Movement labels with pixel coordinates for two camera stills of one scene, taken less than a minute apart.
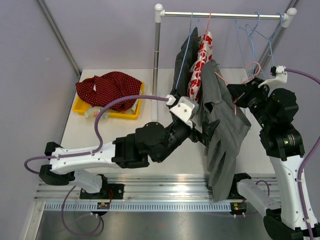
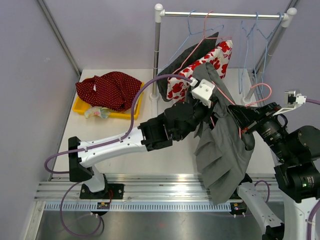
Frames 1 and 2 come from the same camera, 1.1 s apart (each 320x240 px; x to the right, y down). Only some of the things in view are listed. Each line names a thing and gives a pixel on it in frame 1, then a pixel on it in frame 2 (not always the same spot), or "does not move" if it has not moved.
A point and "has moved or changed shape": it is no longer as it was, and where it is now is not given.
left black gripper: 204,137 → 208,111
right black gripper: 241,92 → 248,117
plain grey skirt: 217,105 has moved or changed shape
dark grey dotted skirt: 185,57 → 175,61
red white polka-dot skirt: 103,89 does not move
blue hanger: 270,39 → 267,38
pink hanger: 252,77 → 239,104
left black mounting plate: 109,191 does not move
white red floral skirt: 205,52 → 218,56
